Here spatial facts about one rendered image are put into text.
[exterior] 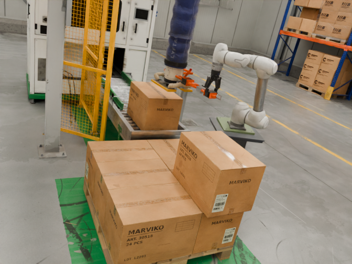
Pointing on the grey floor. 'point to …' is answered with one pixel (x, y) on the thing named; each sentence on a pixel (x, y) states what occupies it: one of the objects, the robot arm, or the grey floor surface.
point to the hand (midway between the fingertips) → (210, 93)
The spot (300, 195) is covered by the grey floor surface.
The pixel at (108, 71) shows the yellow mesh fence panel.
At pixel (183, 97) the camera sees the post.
